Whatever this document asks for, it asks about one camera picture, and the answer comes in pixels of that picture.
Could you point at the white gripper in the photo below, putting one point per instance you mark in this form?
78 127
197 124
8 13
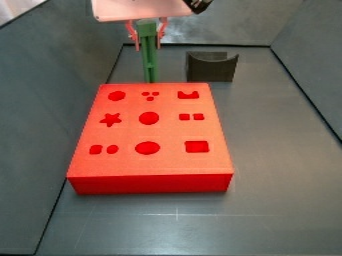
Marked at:
121 10

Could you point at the green three-prong peg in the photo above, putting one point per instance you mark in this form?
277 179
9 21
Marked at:
146 38

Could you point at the red shape-sorter board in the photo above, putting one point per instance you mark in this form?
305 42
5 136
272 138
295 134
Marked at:
152 140

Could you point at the black curved holder block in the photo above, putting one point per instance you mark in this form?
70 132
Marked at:
209 66

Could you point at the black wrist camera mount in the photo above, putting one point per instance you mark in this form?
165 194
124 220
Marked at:
197 6

